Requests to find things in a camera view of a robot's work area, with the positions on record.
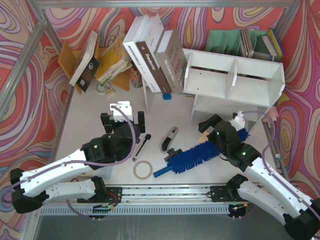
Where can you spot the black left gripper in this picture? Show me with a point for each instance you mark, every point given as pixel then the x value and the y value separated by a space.
pixel 123 123

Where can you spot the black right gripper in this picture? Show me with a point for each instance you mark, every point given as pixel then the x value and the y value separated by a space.
pixel 210 124

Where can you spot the blue microfiber duster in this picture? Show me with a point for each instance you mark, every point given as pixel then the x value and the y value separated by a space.
pixel 181 161

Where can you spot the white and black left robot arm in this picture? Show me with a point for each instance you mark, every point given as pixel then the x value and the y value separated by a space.
pixel 32 189

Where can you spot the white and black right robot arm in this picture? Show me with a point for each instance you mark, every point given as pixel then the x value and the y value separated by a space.
pixel 260 183

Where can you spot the white wooden bookshelf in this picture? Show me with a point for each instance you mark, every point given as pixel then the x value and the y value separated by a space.
pixel 224 84

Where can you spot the yellow sticky note pad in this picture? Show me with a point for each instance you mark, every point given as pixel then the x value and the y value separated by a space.
pixel 204 137

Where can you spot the beige binder clip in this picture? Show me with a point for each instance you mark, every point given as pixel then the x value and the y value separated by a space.
pixel 109 91

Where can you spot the clear tape roll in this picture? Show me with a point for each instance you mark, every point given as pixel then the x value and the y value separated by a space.
pixel 102 89

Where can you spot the black and beige stapler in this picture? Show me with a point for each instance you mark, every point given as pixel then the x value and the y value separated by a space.
pixel 169 140

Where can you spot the black binder clip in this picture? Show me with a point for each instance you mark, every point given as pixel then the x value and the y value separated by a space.
pixel 171 153

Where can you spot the blue pencil sharpener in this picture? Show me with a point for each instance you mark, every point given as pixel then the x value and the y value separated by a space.
pixel 166 96

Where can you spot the beige tape roll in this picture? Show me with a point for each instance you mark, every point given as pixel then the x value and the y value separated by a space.
pixel 142 170

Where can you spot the yellow worn paperback stack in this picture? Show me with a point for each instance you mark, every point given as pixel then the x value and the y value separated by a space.
pixel 113 61

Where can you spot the beige and grey calculator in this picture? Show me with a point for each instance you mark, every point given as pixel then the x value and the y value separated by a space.
pixel 105 172

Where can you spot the white and black leaning book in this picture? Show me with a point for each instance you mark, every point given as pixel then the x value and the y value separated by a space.
pixel 86 64

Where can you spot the grey Lonely One book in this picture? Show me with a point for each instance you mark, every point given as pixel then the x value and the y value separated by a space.
pixel 172 60

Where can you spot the brown notebooks in organizer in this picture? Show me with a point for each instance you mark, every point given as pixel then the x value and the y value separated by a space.
pixel 248 46

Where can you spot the white Mademoiselle book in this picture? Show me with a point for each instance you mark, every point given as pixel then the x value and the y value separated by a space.
pixel 136 49

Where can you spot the green desk organizer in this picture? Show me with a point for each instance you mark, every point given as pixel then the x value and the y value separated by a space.
pixel 230 42

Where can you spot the brown Fredonia book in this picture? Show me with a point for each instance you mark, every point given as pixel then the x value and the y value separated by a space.
pixel 157 82

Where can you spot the grey and blue book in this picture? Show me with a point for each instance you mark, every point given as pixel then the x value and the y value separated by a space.
pixel 273 45

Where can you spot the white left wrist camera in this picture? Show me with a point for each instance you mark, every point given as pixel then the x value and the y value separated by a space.
pixel 120 110

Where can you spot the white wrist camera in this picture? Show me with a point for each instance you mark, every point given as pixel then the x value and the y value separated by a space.
pixel 120 110
pixel 238 121

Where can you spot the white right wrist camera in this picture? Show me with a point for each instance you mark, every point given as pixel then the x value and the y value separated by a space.
pixel 238 121

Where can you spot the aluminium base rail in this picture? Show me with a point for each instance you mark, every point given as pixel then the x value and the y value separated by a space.
pixel 180 200

